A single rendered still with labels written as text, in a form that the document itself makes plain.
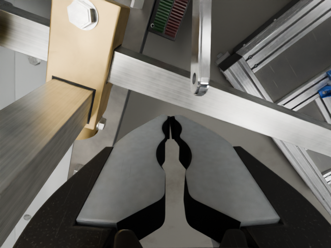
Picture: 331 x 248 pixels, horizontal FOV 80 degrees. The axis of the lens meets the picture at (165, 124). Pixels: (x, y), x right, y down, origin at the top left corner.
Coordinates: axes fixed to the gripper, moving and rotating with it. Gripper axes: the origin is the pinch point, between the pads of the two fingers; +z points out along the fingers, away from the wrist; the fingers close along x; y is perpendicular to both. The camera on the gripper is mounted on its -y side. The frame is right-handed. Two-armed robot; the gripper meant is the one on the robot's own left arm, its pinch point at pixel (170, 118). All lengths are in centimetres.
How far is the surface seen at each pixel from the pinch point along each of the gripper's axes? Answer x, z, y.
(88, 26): -6.2, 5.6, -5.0
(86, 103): -6.9, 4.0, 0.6
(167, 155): 2, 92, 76
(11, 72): -31.5, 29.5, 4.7
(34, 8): -23.7, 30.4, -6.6
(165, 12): -0.2, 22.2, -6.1
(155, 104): -5, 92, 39
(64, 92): -8.3, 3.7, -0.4
